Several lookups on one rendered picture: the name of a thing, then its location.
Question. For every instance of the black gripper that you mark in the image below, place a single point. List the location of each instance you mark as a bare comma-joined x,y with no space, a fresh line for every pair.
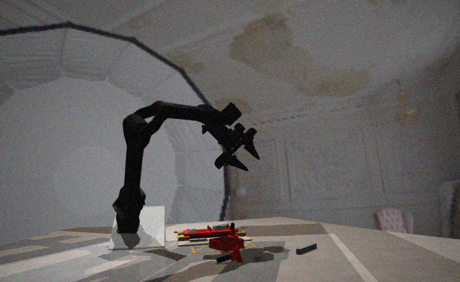
231,160

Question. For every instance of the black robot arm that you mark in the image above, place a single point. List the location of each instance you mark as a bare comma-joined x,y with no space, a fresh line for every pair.
137,133

